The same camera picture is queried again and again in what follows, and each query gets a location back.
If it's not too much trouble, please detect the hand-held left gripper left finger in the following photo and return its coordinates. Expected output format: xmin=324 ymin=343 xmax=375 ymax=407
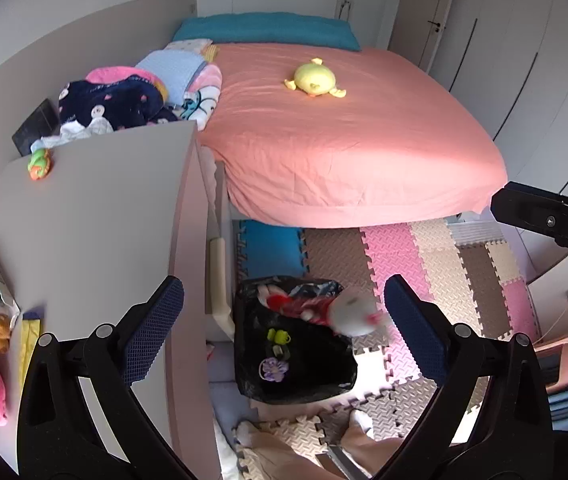
xmin=16 ymin=276 xmax=199 ymax=480

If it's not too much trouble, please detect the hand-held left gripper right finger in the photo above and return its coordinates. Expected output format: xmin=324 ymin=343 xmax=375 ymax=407
xmin=379 ymin=275 xmax=554 ymax=480

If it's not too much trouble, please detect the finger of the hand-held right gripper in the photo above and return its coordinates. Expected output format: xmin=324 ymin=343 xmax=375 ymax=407
xmin=490 ymin=181 xmax=568 ymax=262

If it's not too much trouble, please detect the red white plush toy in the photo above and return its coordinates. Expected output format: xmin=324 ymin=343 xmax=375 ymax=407
xmin=258 ymin=282 xmax=391 ymax=337

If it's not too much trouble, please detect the black plastic trash bag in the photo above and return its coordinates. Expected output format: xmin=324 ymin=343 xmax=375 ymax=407
xmin=234 ymin=275 xmax=359 ymax=406

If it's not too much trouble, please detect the foam puzzle floor mat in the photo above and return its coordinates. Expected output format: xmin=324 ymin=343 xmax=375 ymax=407
xmin=209 ymin=216 xmax=544 ymax=480

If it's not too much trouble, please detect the purple flower ornament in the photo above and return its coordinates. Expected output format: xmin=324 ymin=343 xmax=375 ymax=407
xmin=259 ymin=357 xmax=289 ymax=384

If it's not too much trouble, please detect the person's right leg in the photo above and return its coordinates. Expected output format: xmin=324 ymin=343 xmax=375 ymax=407
xmin=339 ymin=409 xmax=407 ymax=480

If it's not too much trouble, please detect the yellow wrapper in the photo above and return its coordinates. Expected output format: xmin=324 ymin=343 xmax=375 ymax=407
xmin=20 ymin=310 xmax=45 ymax=386

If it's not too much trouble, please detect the white wardrobe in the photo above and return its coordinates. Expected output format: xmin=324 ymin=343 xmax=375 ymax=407
xmin=434 ymin=0 xmax=568 ymax=196

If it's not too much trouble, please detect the pink plastic stool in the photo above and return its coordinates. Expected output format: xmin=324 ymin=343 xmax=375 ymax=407
xmin=534 ymin=339 xmax=568 ymax=397

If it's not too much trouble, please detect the orange plush ball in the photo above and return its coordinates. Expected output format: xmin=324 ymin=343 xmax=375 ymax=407
xmin=0 ymin=312 xmax=15 ymax=354

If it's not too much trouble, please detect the bed with pink sheet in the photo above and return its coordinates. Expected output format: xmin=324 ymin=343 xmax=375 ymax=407
xmin=199 ymin=42 xmax=509 ymax=228

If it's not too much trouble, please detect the green orange toy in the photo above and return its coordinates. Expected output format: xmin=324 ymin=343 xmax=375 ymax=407
xmin=27 ymin=149 xmax=55 ymax=181

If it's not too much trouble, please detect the white crumpled tissue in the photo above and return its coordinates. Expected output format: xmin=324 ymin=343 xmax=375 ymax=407
xmin=30 ymin=130 xmax=85 ymax=154

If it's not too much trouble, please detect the navy printed blanket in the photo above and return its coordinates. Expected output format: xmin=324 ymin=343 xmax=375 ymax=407
xmin=58 ymin=77 xmax=182 ymax=133

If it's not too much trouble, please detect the white pink printed blanket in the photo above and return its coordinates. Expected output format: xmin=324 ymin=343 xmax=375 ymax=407
xmin=181 ymin=62 xmax=225 ymax=128

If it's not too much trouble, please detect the white room door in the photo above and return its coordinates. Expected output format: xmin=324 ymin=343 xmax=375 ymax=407
xmin=416 ymin=0 xmax=460 ymax=77

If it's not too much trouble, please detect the light blue folded blanket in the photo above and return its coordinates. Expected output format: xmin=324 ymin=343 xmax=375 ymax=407
xmin=135 ymin=50 xmax=209 ymax=106

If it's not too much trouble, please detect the pink cloth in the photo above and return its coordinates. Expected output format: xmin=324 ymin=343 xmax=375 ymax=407
xmin=85 ymin=65 xmax=157 ymax=87

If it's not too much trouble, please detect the yellow plush duck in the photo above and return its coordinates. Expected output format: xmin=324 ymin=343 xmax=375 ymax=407
xmin=284 ymin=57 xmax=349 ymax=100

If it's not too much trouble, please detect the teal pillow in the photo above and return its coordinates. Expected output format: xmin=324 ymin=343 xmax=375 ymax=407
xmin=171 ymin=12 xmax=362 ymax=53

